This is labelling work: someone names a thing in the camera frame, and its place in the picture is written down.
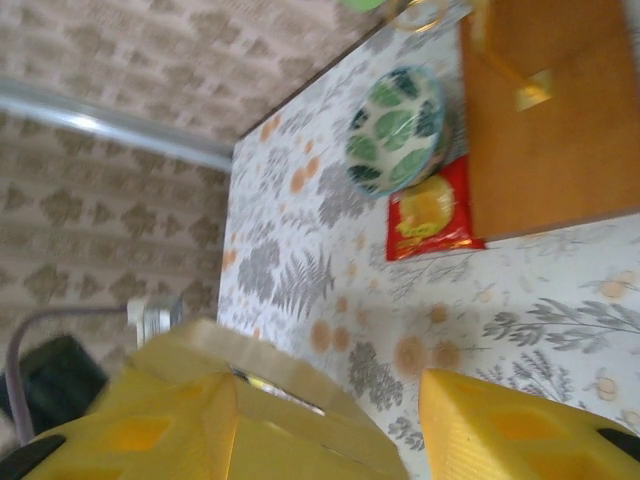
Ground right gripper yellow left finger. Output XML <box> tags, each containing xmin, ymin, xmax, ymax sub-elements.
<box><xmin>14</xmin><ymin>369</ymin><xmax>241</xmax><ymax>480</ymax></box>

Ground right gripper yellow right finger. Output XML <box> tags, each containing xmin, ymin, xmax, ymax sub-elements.
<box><xmin>418</xmin><ymin>368</ymin><xmax>640</xmax><ymax>480</ymax></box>

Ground yellow paper box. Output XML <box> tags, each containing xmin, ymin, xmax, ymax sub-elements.
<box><xmin>128</xmin><ymin>318</ymin><xmax>409</xmax><ymax>480</ymax></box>

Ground red snack packet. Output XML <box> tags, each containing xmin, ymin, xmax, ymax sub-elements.
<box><xmin>384</xmin><ymin>154</ymin><xmax>487</xmax><ymax>262</ymax></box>

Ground brown wooden board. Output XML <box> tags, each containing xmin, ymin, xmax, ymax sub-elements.
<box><xmin>458</xmin><ymin>0</ymin><xmax>640</xmax><ymax>242</ymax></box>

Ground green leaf pattern bowl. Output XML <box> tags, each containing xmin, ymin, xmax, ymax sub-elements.
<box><xmin>346</xmin><ymin>66</ymin><xmax>447</xmax><ymax>200</ymax></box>

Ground green plastic goblet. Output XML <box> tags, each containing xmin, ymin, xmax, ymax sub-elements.
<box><xmin>338</xmin><ymin>0</ymin><xmax>387</xmax><ymax>13</ymax></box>

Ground aluminium frame post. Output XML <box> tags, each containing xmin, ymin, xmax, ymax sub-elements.
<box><xmin>0</xmin><ymin>74</ymin><xmax>235</xmax><ymax>172</ymax></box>

